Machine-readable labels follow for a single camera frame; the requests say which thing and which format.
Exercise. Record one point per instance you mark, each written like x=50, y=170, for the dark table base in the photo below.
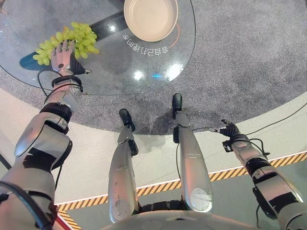
x=103, y=24

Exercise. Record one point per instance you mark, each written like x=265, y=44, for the left silver robot leg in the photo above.
x=121, y=172

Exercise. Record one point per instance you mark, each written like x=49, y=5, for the green grape bunch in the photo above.
x=72, y=40

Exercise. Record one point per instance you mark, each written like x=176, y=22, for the silver robot torso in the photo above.
x=182, y=220

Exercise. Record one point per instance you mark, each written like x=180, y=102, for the silver robot leg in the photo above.
x=121, y=172
x=192, y=163

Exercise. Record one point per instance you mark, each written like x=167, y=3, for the round glass table top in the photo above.
x=134, y=60

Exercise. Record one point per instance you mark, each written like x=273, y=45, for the right dark robot foot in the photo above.
x=177, y=102

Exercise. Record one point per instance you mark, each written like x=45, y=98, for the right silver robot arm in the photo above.
x=265, y=175

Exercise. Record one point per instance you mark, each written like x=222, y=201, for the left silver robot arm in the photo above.
x=40, y=146

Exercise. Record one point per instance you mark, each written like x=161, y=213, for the right silver robot leg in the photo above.
x=192, y=163

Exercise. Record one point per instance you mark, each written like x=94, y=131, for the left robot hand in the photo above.
x=62, y=58

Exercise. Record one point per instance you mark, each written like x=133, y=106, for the grey round carpet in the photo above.
x=239, y=72

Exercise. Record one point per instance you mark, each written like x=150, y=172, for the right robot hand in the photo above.
x=230, y=130

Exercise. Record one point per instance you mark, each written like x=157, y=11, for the left dark robot foot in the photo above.
x=126, y=118

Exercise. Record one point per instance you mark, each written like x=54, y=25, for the dark robot foot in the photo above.
x=126, y=118
x=177, y=102

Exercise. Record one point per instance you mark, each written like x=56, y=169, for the beige round plate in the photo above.
x=150, y=18

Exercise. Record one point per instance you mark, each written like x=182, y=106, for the yellow black hazard tape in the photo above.
x=168, y=187

